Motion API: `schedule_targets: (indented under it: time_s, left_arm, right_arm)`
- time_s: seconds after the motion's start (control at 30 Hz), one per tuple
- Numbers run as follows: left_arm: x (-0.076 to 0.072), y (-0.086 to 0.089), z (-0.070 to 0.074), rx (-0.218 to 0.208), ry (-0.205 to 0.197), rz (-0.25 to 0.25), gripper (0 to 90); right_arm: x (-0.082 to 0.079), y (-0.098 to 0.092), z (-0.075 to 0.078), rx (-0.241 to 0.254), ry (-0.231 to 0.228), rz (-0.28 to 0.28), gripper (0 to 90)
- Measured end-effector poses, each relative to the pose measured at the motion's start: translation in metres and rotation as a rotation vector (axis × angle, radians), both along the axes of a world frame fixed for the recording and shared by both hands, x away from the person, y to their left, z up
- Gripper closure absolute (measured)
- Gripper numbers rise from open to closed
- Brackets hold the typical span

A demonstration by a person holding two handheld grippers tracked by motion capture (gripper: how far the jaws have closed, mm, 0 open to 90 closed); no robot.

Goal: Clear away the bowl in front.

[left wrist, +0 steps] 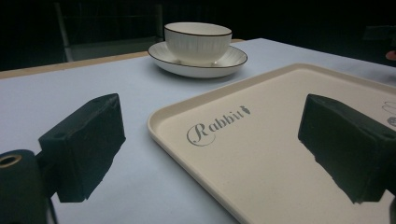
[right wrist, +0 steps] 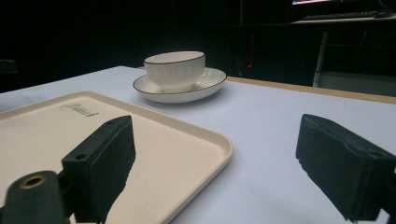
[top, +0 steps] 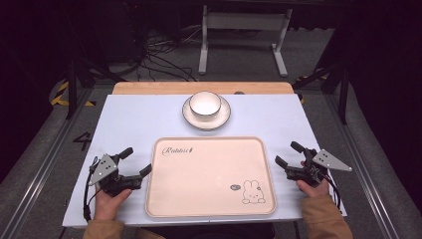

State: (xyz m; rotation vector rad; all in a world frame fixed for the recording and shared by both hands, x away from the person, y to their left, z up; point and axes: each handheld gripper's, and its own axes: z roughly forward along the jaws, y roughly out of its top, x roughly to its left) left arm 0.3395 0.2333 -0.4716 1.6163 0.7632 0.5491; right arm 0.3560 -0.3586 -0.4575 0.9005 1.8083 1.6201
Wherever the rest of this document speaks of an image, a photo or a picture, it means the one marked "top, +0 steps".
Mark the black tripod stand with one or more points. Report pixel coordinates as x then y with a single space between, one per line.
343 96
71 86

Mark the white plate with dark rim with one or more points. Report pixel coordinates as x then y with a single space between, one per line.
190 120

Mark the person's left hand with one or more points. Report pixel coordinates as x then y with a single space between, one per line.
107 205

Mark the pink tray with rabbit print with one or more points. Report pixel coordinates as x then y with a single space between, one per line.
205 179

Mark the pale blue table mat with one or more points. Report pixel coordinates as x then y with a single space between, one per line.
139 119

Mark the white bowl with dark rim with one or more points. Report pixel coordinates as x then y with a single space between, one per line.
205 104

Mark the person's right hand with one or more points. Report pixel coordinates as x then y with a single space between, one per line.
315 191

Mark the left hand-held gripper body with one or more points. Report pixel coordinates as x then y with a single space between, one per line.
111 181

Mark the yellow and black floor tape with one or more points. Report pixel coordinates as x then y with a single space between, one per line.
58 99

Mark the white metal stand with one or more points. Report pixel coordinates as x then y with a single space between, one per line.
245 21

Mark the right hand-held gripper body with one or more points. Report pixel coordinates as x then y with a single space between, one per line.
310 172

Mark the person's dark clothing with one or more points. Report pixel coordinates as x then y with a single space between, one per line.
212 232

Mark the aluminium rail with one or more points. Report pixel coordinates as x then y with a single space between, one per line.
361 166
36 179

